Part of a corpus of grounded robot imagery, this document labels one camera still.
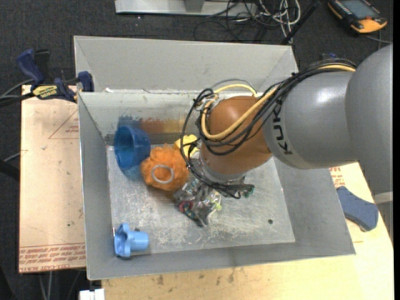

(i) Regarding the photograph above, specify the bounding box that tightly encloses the grey metal bin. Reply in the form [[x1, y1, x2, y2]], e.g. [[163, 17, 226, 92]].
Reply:
[[74, 35, 356, 281]]

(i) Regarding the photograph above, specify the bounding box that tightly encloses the pale grey ring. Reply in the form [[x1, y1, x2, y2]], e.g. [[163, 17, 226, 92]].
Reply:
[[151, 164, 175, 184]]

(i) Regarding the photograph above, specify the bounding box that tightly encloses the dark blue plastic cup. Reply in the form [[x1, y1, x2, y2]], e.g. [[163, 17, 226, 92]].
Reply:
[[113, 124, 152, 172]]

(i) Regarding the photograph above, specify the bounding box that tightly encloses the brown cardboard board, red print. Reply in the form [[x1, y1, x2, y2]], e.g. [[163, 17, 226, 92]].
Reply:
[[18, 84, 88, 274]]

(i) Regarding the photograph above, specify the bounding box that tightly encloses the light blue plastic toy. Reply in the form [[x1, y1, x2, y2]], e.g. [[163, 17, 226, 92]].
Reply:
[[113, 222, 150, 259]]

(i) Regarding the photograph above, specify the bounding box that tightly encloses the clear plastic packet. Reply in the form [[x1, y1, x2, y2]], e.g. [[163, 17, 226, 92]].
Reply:
[[172, 180, 223, 228]]

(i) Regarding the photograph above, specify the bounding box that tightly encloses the yellow toy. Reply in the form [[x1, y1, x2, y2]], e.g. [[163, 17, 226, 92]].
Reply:
[[172, 133, 201, 159]]

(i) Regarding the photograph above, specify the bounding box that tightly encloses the orange mesh bath sponge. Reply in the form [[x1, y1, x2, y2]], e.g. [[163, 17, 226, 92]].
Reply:
[[139, 143, 190, 192]]

